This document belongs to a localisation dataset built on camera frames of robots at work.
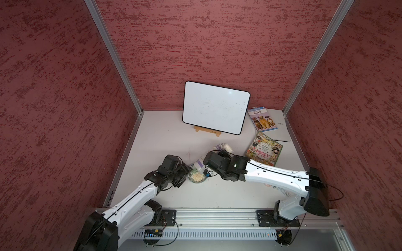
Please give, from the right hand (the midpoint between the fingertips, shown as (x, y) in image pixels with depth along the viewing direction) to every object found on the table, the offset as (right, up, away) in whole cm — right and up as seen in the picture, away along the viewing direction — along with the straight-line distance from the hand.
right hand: (223, 150), depth 77 cm
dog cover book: (+33, +17, +36) cm, 52 cm away
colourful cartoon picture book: (+29, -3, +22) cm, 37 cm away
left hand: (-18, -15, +5) cm, 23 cm away
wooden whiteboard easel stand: (-15, +10, +29) cm, 35 cm away
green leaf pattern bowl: (-14, -16, +8) cm, 23 cm away
